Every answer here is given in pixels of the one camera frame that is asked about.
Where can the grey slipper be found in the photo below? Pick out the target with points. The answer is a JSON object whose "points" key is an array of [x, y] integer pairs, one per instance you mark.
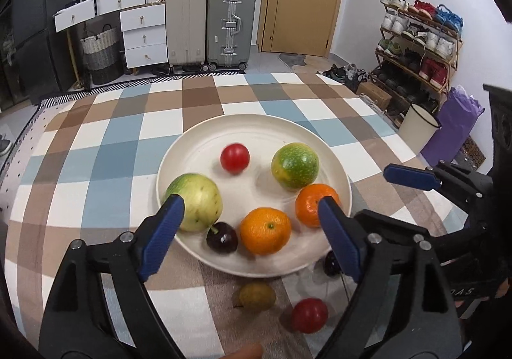
{"points": [[4, 146]]}

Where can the dark red cherry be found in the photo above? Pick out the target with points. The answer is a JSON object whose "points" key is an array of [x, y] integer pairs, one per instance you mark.
{"points": [[330, 263]]}

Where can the cream round plate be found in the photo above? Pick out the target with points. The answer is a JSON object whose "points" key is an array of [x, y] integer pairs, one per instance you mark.
{"points": [[256, 135]]}

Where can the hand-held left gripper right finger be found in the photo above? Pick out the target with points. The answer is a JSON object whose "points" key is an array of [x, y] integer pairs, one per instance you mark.
{"points": [[342, 239]]}

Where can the silver suitcase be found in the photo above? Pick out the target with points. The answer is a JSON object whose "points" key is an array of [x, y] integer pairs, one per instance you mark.
{"points": [[230, 22]]}

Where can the red tomato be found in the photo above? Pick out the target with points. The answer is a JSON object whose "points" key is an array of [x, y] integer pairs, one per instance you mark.
{"points": [[309, 315], [235, 158]]}

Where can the white desk with drawers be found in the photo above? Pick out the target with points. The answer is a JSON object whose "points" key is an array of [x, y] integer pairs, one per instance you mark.
{"points": [[142, 34]]}

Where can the woven laundry basket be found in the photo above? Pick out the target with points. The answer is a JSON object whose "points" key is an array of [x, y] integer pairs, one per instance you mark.
{"points": [[100, 54]]}

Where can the wooden shoe rack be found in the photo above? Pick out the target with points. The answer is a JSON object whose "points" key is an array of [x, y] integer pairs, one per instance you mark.
{"points": [[456, 42]]}

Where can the white enamel bucket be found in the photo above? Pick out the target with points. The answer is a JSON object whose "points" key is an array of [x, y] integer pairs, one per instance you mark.
{"points": [[416, 129]]}

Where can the brown patterned doormat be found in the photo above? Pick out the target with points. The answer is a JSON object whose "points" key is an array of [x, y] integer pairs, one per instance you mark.
{"points": [[472, 153]]}

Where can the green mottled round fruit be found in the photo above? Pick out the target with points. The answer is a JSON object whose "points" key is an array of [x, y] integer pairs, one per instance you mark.
{"points": [[295, 165]]}

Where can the brown longan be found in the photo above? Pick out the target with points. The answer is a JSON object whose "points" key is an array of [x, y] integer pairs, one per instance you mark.
{"points": [[257, 295]]}

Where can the purple bag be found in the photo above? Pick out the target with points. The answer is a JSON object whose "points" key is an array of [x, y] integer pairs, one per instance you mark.
{"points": [[452, 131]]}

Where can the pile of dark shoes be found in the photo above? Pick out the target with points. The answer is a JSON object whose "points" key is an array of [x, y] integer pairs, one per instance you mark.
{"points": [[344, 74]]}

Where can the person's left hand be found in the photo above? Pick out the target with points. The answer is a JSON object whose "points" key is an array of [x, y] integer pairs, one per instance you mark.
{"points": [[246, 353]]}

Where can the pale yellow-green round fruit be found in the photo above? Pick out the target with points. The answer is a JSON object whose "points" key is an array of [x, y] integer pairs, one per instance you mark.
{"points": [[200, 199]]}

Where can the grey floor mat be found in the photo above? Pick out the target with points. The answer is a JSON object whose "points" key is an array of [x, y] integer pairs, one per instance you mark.
{"points": [[292, 59]]}

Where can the dark plum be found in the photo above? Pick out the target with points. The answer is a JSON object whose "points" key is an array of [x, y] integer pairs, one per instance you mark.
{"points": [[222, 237]]}

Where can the beige suitcase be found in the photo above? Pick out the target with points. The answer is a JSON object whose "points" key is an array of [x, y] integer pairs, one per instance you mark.
{"points": [[186, 22]]}

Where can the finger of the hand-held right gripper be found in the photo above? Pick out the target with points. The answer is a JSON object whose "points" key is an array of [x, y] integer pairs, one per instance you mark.
{"points": [[412, 177], [400, 227]]}

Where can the shoe rack with shoes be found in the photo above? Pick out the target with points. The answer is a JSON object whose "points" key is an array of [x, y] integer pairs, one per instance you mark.
{"points": [[432, 46]]}

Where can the small cardboard box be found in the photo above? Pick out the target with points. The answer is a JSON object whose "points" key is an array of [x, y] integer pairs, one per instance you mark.
{"points": [[374, 94]]}

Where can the wooden door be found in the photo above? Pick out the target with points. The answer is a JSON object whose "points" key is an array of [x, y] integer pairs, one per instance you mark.
{"points": [[304, 2]]}

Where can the dark grey refrigerator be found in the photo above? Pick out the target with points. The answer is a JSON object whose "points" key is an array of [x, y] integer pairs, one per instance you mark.
{"points": [[40, 22]]}

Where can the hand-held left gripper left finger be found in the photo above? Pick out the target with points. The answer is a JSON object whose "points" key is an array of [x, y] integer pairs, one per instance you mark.
{"points": [[162, 235]]}

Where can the orange mandarin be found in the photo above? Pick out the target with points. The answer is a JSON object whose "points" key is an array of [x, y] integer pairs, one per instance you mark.
{"points": [[308, 205], [265, 231]]}

